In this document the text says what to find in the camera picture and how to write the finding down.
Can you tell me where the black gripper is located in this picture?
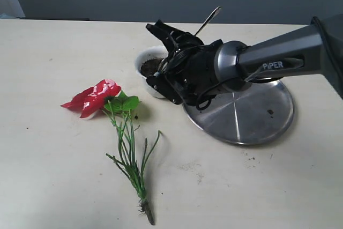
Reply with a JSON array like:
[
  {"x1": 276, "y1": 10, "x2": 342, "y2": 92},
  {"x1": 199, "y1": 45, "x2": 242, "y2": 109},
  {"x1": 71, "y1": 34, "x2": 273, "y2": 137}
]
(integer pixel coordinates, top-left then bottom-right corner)
[{"x1": 146, "y1": 20, "x2": 223, "y2": 106}]

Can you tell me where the round stainless steel plate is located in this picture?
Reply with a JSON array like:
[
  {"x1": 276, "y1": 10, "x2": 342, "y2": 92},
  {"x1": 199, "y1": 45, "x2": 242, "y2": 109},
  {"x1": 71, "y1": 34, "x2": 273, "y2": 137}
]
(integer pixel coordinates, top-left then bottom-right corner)
[{"x1": 183, "y1": 80, "x2": 294, "y2": 145}]

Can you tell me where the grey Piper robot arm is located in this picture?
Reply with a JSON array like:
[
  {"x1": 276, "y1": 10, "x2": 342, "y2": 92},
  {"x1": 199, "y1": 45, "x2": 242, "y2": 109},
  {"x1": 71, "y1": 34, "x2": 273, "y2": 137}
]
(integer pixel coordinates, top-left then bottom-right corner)
[{"x1": 146, "y1": 14, "x2": 342, "y2": 110}]

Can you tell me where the artificial red anthurium plant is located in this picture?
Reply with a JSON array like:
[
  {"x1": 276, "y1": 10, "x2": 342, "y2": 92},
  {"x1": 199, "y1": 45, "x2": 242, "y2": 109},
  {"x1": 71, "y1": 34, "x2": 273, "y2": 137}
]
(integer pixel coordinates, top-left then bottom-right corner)
[{"x1": 61, "y1": 79, "x2": 161, "y2": 225}]

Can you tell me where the stainless steel spoon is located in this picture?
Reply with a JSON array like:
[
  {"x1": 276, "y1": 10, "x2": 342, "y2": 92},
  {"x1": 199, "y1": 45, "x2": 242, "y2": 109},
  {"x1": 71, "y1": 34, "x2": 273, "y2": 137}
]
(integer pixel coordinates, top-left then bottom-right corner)
[{"x1": 194, "y1": 6, "x2": 222, "y2": 36}]

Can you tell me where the white scalloped flower pot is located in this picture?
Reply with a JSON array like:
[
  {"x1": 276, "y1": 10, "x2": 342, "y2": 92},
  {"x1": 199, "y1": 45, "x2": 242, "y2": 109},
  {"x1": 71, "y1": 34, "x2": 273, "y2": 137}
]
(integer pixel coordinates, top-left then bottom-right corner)
[{"x1": 134, "y1": 46, "x2": 168, "y2": 99}]

